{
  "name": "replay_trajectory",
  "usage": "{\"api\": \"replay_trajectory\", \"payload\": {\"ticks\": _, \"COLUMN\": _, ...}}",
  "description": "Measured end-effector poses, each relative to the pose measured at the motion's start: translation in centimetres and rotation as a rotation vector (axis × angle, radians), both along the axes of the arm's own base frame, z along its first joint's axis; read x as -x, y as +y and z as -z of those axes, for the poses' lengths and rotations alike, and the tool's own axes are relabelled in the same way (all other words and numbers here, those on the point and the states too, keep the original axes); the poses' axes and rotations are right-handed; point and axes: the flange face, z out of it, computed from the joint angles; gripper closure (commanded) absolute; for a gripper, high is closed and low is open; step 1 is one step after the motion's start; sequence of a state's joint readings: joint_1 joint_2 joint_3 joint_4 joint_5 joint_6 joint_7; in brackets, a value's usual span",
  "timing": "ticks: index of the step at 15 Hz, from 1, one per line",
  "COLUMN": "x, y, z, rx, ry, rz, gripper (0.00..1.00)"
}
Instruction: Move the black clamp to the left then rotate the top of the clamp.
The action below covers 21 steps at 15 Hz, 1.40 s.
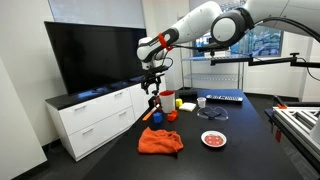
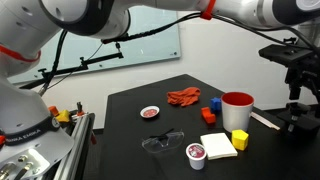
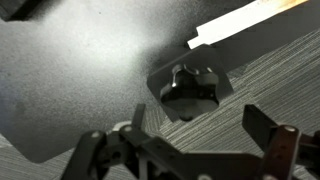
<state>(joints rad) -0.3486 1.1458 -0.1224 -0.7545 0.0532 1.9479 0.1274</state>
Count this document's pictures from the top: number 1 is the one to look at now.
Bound black stereo camera bar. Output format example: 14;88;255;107
198;45;231;54

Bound white cabinet black top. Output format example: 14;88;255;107
45;73;167;163

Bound metal wire shelf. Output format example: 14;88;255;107
179;49;246;91

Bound red tag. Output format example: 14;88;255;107
274;129;282;144

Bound blue block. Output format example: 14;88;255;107
152;111;164;125

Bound orange block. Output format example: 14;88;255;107
166;109;179;123

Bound large black television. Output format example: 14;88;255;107
44;21;149;97

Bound window with outdoor view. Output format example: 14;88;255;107
194;26;284;58

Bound red cable strap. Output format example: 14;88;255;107
157;32;174;52

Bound white coffee pod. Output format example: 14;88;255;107
196;97;207;109

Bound clear safety glasses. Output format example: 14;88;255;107
196;105;230;121

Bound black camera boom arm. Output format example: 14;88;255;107
210;52;320;69

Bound black remote keyboard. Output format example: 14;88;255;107
205;94;244;103

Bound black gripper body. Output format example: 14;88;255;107
141;64;170;85

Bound black rectangular box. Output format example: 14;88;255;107
175;88;199;99

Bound black clamp with knob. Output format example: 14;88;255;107
147;89;162;110

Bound white cup red inside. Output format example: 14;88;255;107
159;90;176;114

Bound frosted wall panel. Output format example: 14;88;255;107
48;0;147;30

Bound orange cloth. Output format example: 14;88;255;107
137;126;185;155

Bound small white red plate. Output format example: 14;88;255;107
200;129;228;148

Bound black orange bar clamp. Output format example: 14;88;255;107
273;94;288;110

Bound aluminium frame rails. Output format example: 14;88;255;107
271;105;320;166

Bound black boom cable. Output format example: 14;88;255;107
297;57;320;83

